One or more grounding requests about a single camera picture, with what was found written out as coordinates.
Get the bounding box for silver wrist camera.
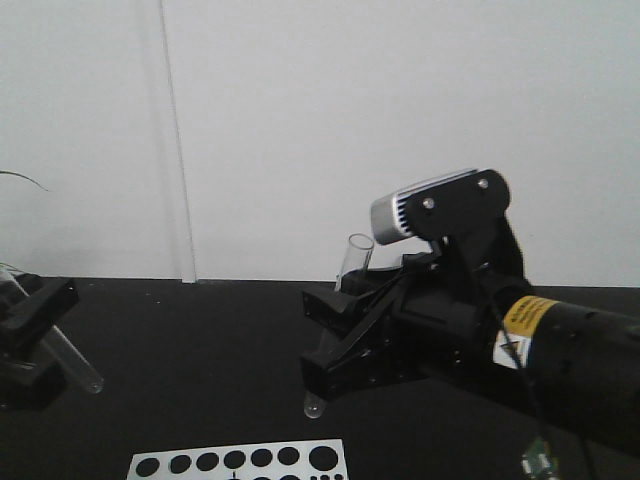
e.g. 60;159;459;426
370;168;511;245

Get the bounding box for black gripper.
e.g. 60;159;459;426
300;219;532;400

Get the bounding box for green plant leaves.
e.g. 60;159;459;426
0;169;49;274

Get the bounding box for narrow clear glass test tube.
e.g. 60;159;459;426
1;265;104;394

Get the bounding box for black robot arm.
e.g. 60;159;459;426
301;219;639;456

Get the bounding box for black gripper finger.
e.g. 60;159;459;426
1;277;79;355
1;349;68;410

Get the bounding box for white test tube rack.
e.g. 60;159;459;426
127;439;350;480

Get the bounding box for wide clear glass test tube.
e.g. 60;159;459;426
303;233;374;419

